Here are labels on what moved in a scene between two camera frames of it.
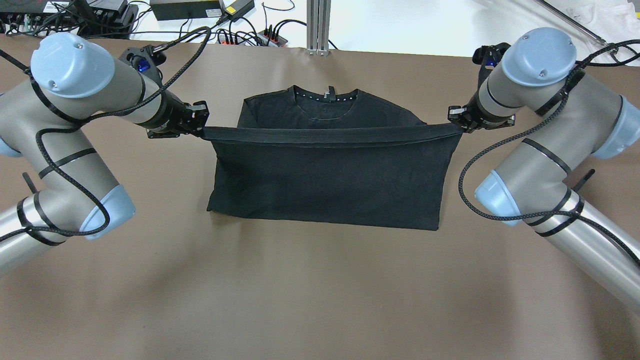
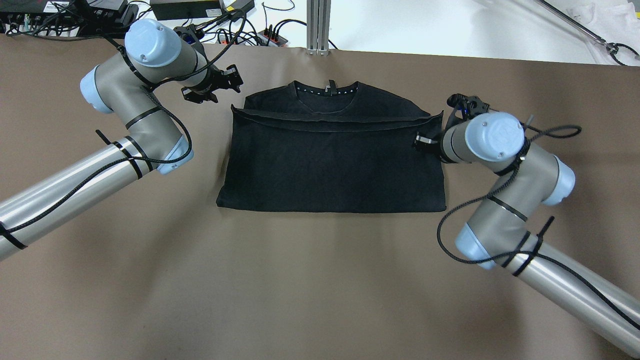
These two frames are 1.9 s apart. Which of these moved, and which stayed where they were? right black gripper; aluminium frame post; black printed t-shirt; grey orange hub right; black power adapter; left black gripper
Moved: left black gripper; black printed t-shirt; right black gripper
Stayed: black power adapter; grey orange hub right; aluminium frame post
